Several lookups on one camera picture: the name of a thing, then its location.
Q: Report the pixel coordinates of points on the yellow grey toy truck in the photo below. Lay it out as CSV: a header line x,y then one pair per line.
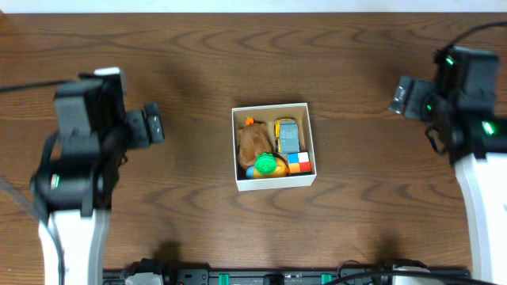
x,y
287,136

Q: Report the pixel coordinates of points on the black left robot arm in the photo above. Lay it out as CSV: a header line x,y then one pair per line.
x,y
79,168

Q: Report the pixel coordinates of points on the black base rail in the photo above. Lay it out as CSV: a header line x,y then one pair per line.
x,y
203,274

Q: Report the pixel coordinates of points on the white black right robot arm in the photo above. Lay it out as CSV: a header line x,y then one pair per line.
x,y
483,185

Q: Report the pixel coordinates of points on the orange rubber duck toy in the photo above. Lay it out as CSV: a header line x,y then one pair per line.
x,y
281,171

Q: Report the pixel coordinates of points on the brown plush capybara toy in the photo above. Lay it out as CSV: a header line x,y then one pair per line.
x,y
253,141

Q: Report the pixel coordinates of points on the white cardboard box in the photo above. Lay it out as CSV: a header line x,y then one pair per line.
x,y
268,114

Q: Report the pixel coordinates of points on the multicoloured puzzle cube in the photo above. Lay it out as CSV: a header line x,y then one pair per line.
x,y
299,163

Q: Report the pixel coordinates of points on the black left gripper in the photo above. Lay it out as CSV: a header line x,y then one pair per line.
x,y
135,129

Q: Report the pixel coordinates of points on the green ribbed wheel toy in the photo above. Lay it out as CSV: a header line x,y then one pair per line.
x,y
265,164

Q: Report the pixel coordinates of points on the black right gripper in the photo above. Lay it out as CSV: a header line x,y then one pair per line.
x,y
417,106

